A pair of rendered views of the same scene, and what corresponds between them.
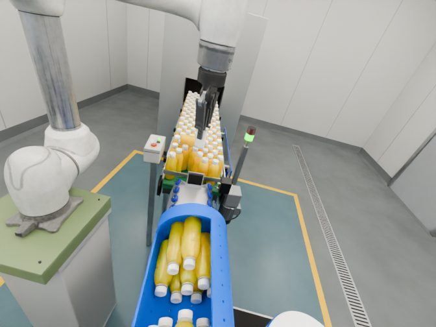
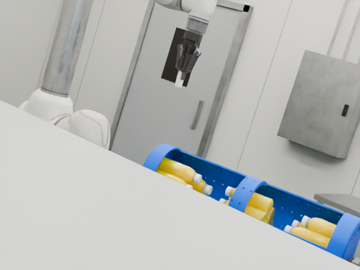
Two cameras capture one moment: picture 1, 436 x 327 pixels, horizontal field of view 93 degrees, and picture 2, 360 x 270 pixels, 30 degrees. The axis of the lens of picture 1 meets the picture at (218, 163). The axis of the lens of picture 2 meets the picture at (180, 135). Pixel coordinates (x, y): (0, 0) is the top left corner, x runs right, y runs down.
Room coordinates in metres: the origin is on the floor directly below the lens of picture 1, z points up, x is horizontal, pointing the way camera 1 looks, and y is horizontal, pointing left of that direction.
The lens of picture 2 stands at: (-1.04, 2.35, 1.64)
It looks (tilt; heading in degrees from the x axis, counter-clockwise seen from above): 7 degrees down; 304
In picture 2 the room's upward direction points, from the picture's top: 17 degrees clockwise
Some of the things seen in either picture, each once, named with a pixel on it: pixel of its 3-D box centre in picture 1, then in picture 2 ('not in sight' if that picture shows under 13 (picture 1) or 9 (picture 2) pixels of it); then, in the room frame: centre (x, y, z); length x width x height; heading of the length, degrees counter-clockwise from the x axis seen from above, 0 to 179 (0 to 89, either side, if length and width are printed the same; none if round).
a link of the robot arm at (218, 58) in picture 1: (215, 56); (196, 25); (0.58, 0.08, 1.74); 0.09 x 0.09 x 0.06
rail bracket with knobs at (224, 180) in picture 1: (224, 185); not in sight; (1.10, -0.08, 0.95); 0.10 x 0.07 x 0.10; 100
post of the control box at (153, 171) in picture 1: (150, 206); not in sight; (1.17, 0.43, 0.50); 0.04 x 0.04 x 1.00; 10
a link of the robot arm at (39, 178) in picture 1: (39, 176); (84, 141); (0.52, 0.61, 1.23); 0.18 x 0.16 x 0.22; 5
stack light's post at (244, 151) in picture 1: (228, 198); not in sight; (1.46, -0.18, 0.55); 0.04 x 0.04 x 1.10; 10
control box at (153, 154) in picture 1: (154, 148); not in sight; (1.17, 0.43, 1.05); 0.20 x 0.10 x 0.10; 10
